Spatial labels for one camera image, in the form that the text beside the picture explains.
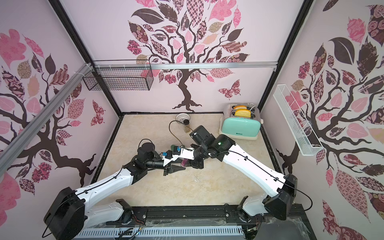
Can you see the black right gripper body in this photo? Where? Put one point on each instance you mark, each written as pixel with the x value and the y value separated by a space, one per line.
pixel 197 160

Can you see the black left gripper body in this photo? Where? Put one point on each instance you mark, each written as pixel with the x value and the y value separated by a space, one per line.
pixel 166 167

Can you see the magenta paint jar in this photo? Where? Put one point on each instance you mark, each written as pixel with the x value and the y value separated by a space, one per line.
pixel 184 162

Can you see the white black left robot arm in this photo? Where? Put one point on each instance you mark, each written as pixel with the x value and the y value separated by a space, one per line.
pixel 75 210

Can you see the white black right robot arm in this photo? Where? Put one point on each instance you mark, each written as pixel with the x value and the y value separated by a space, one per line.
pixel 279 190

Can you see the brown spice jar black lid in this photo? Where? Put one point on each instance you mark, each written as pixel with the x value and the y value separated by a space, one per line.
pixel 187 128

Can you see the mint green Belinee toaster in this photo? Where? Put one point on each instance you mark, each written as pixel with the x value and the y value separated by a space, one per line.
pixel 238 127

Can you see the yellow toast slice front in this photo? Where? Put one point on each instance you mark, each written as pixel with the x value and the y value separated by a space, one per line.
pixel 244 113

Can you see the orange toast slice back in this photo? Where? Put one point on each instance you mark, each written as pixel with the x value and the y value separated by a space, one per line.
pixel 240 107

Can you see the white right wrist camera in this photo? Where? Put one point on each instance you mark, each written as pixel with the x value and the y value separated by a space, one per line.
pixel 185 153

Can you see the white slotted cable duct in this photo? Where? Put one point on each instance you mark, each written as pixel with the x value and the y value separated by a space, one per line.
pixel 162 233

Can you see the aluminium rail back wall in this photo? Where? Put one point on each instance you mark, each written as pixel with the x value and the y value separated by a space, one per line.
pixel 240 65

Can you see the aluminium rail wall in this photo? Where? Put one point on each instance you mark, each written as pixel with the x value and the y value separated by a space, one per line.
pixel 15 148
pixel 240 65

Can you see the black wire wall basket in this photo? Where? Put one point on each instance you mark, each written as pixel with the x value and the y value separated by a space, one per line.
pixel 120 75

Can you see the white wire wall shelf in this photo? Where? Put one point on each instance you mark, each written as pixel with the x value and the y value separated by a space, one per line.
pixel 301 128

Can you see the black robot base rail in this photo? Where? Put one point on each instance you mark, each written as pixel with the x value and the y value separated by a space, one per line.
pixel 212 215

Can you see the aluminium rail left wall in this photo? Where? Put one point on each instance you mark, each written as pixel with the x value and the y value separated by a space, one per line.
pixel 15 148

